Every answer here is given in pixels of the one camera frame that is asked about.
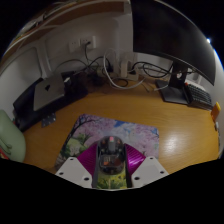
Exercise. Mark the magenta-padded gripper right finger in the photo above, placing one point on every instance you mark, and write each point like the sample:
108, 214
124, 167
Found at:
146, 170

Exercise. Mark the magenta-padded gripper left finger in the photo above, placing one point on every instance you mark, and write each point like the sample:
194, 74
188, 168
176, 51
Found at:
75, 170

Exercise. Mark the transparent grey computer mouse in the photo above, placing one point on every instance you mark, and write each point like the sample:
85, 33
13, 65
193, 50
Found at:
111, 157

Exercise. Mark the floral landscape print mouse pad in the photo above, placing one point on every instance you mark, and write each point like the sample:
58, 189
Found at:
133, 133

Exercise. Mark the pale green plush object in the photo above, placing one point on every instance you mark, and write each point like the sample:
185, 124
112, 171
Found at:
11, 140

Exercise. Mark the silver mini computer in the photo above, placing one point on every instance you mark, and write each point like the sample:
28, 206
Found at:
48, 91

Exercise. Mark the black desk stand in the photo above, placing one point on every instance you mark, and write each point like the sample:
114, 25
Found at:
76, 86

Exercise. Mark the amber jar with yellow lid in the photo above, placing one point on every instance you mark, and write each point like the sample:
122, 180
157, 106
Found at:
215, 112

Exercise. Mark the black mechanical keyboard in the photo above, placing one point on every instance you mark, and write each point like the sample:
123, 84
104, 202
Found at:
200, 96

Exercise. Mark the white power strip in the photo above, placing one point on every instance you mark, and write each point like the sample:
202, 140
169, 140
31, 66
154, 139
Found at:
128, 71

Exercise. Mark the black curved computer monitor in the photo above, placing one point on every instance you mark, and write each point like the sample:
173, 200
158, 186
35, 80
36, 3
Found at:
166, 33

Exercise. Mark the white wall socket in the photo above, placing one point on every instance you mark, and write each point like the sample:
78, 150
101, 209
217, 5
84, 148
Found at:
81, 43

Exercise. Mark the wooden wall shelf unit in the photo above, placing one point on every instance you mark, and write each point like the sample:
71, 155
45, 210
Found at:
50, 16

